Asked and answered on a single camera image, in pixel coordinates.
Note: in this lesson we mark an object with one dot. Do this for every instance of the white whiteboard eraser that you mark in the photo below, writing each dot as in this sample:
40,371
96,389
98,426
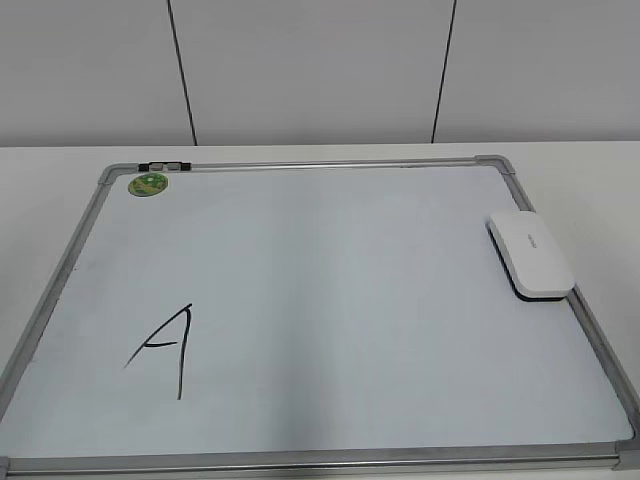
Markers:
534,261

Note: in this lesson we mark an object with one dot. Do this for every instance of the black and grey board clip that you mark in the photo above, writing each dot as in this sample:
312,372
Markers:
165,167

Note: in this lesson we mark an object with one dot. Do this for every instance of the green round magnet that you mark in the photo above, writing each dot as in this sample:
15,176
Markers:
147,185

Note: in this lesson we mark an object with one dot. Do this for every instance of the white whiteboard with grey frame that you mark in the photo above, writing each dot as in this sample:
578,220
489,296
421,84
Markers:
271,318

